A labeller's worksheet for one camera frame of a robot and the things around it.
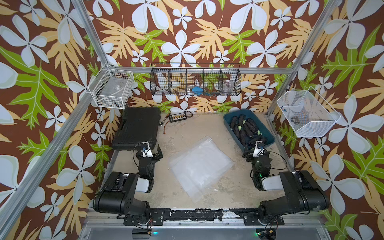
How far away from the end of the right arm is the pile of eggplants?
0.17 metres

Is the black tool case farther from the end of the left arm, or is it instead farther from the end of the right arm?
the end of the right arm

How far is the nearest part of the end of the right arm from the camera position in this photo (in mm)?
691

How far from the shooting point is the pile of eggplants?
3.39 feet

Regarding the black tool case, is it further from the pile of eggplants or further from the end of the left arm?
the pile of eggplants

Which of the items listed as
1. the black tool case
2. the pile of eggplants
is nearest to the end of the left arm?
the black tool case

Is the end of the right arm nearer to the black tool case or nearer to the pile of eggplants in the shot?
the pile of eggplants

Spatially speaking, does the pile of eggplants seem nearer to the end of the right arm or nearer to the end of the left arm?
the end of the right arm
